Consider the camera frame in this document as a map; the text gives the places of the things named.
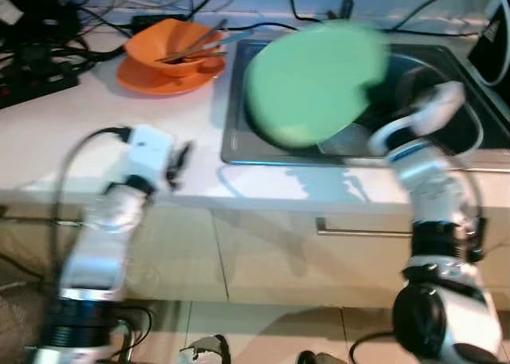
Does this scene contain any black electronics box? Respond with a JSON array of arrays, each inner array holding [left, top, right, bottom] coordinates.
[[0, 0, 80, 46]]

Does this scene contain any chrome sink faucet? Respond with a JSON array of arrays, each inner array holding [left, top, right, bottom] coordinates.
[[339, 0, 359, 21]]

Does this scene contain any light green plate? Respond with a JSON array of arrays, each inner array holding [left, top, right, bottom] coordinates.
[[243, 20, 391, 150]]

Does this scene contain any thick white cable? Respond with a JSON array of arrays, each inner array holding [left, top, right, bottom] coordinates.
[[478, 0, 510, 88]]

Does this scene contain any small black power adapter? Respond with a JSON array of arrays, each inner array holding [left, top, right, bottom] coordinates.
[[131, 14, 168, 27]]

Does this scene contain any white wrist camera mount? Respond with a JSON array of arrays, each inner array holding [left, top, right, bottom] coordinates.
[[368, 81, 467, 154], [120, 125, 176, 191]]

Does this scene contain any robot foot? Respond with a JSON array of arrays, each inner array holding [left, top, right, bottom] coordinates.
[[296, 350, 339, 364], [179, 335, 232, 364]]

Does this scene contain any black power strip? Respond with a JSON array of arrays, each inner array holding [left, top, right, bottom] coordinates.
[[0, 57, 80, 110]]

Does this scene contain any cream sink cabinet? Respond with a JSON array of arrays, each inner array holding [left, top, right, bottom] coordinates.
[[0, 193, 510, 309]]

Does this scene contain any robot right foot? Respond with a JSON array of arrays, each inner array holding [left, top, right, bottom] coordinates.
[[296, 350, 339, 364]]

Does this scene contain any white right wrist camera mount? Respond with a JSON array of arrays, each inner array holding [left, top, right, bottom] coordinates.
[[368, 81, 467, 154]]

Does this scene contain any silver sink cabinet handle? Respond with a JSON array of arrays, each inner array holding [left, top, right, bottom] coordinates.
[[0, 213, 80, 229], [315, 217, 415, 239]]

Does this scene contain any grey metal utensil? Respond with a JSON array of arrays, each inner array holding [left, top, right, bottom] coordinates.
[[179, 18, 228, 62]]

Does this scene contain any black countertop appliance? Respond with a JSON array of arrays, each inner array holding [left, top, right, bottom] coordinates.
[[466, 0, 510, 86]]

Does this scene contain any orange bowl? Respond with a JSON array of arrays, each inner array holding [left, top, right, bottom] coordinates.
[[124, 18, 228, 78]]

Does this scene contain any wire guard floor fan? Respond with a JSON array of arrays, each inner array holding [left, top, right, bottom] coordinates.
[[0, 286, 47, 364]]

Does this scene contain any black robot tether cable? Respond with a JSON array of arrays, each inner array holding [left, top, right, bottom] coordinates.
[[348, 328, 399, 364]]

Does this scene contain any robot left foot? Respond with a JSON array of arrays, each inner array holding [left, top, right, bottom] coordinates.
[[179, 335, 232, 364]]

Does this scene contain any blue handled utensil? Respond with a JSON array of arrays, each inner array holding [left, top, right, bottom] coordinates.
[[203, 29, 256, 54]]

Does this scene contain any orange plate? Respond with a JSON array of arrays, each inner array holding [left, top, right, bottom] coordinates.
[[116, 55, 226, 96]]

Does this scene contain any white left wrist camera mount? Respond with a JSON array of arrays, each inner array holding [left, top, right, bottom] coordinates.
[[120, 125, 176, 191]]

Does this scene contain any wooden chopstick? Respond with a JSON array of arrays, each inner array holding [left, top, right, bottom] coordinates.
[[155, 52, 228, 64]]

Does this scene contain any stainless steel sink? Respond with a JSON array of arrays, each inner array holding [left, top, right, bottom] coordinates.
[[221, 36, 510, 167]]

